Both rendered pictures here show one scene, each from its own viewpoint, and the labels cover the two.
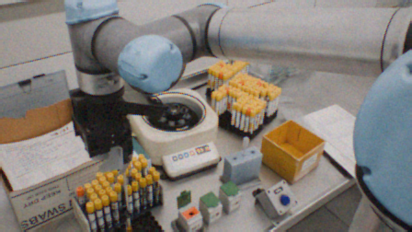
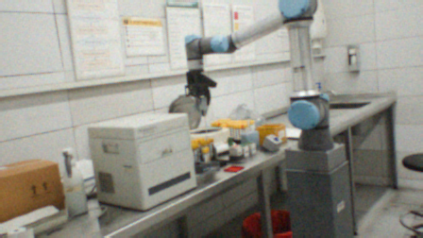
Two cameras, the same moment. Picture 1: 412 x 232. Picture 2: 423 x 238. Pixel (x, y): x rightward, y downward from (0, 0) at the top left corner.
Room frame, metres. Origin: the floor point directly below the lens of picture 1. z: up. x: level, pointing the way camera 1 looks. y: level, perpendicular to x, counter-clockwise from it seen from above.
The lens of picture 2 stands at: (-1.22, 0.50, 1.34)
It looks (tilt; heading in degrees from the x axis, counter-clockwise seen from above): 7 degrees down; 348
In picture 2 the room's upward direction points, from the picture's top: 6 degrees counter-clockwise
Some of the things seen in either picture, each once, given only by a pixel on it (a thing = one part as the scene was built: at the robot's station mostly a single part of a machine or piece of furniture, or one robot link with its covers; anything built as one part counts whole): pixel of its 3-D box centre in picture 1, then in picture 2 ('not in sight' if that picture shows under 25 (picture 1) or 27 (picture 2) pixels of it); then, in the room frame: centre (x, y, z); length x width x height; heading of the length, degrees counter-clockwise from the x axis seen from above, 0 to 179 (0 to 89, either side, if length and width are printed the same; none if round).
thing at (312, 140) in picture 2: not in sight; (315, 135); (0.31, -0.27, 1.00); 0.15 x 0.15 x 0.10
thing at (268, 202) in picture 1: (271, 195); (269, 143); (0.69, -0.19, 0.92); 0.13 x 0.07 x 0.08; 38
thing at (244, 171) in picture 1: (242, 168); (250, 141); (0.77, -0.12, 0.92); 0.10 x 0.07 x 0.10; 120
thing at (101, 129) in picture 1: (102, 115); (196, 83); (0.53, 0.18, 1.27); 0.09 x 0.08 x 0.12; 127
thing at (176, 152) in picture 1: (176, 128); (208, 141); (0.91, 0.08, 0.94); 0.30 x 0.24 x 0.12; 29
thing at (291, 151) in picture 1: (291, 150); (271, 134); (0.86, -0.27, 0.93); 0.13 x 0.13 x 0.10; 43
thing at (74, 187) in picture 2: not in sight; (73, 180); (0.23, 0.72, 1.00); 0.09 x 0.08 x 0.24; 38
